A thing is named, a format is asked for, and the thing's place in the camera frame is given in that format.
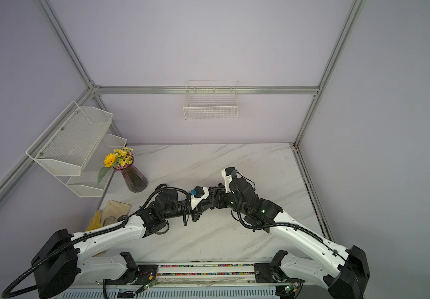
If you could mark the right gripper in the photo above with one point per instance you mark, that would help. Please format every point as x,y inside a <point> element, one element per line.
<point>222,199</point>

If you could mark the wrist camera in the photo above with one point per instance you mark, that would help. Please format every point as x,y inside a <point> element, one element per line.
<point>197,195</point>
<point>229,174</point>

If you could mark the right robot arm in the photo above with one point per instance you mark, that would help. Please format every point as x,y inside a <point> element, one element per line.
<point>343,272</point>

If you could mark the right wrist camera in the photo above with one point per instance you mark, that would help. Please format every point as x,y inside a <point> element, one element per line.
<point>229,174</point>

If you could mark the yellow sunflower bouquet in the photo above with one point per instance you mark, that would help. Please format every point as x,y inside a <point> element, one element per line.
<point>119,160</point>

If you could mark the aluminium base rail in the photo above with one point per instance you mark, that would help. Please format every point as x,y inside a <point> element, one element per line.
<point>210,280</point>

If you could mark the white two-tier mesh shelf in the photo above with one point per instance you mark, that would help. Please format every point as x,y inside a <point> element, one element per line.
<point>73,149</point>

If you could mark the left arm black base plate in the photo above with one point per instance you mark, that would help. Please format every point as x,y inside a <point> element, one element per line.
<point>140,274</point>

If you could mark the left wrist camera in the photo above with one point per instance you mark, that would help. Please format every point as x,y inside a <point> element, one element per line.
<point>197,195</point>

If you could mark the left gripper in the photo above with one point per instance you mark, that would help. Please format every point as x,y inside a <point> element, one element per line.
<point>200,209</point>

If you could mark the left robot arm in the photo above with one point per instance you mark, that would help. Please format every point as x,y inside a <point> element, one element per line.
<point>69,258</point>

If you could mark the white wire wall basket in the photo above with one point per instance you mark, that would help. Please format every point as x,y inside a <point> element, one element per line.
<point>211,100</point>

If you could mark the purple glass vase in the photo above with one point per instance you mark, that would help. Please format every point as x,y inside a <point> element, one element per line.
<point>136,182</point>

